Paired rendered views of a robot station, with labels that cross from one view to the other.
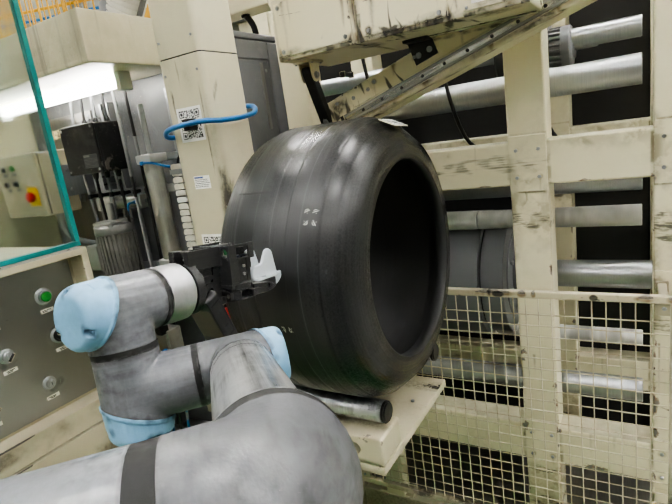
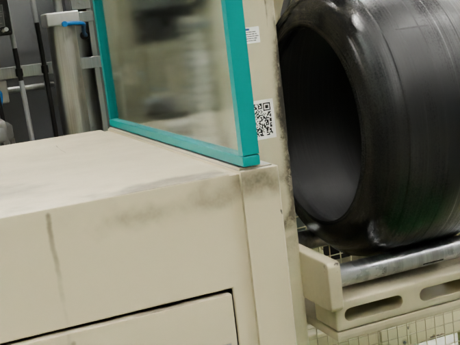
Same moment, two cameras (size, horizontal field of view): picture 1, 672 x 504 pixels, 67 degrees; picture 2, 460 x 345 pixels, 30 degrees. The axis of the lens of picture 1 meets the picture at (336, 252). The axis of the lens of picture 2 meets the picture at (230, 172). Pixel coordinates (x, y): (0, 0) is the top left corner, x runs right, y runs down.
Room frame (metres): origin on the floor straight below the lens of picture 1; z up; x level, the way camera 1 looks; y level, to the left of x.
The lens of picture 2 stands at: (0.26, 1.61, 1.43)
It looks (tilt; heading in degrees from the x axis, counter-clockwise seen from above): 11 degrees down; 307
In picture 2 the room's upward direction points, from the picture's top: 7 degrees counter-clockwise
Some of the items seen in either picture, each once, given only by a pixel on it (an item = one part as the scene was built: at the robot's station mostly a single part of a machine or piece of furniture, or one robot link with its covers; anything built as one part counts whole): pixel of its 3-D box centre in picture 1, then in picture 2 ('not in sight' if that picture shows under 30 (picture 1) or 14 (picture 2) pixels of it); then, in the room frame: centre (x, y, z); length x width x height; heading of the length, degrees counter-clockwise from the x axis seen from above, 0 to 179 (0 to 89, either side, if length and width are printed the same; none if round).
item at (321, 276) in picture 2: not in sight; (290, 263); (1.21, 0.17, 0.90); 0.40 x 0.03 x 0.10; 148
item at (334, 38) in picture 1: (405, 9); not in sight; (1.30, -0.25, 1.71); 0.61 x 0.25 x 0.15; 58
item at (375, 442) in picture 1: (317, 425); (402, 291); (1.00, 0.09, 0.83); 0.36 x 0.09 x 0.06; 58
